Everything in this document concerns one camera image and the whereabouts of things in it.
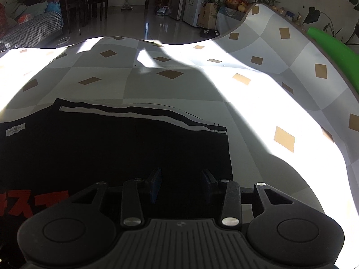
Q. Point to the houndstooth sofa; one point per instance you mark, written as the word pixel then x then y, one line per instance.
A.
pixel 33 30

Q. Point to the large-leaf plant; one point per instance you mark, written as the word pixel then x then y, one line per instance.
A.
pixel 314 15

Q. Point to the black striped t-shirt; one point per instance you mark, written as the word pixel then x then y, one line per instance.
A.
pixel 112 151

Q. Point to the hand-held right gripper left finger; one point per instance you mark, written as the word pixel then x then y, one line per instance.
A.
pixel 155 182

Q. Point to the blue printed bag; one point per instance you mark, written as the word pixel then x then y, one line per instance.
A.
pixel 52 7

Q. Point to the blue plastic bag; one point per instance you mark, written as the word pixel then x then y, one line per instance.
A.
pixel 163 10

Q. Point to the small white refrigerator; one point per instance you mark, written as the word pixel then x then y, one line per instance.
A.
pixel 195 5

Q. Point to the grey-green cushion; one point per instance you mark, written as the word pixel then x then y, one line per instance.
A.
pixel 12 2

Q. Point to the orange tissue packet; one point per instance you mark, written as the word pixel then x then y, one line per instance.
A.
pixel 24 18

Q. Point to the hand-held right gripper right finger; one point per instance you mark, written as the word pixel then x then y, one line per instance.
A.
pixel 209 183

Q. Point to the red knitted blanket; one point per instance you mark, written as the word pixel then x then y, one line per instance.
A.
pixel 2 19

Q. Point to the cardboard box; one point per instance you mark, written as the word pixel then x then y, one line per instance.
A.
pixel 207 15

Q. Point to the fruit basket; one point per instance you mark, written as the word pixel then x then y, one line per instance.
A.
pixel 237 1

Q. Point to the green plastic object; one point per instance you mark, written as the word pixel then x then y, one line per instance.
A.
pixel 331 47

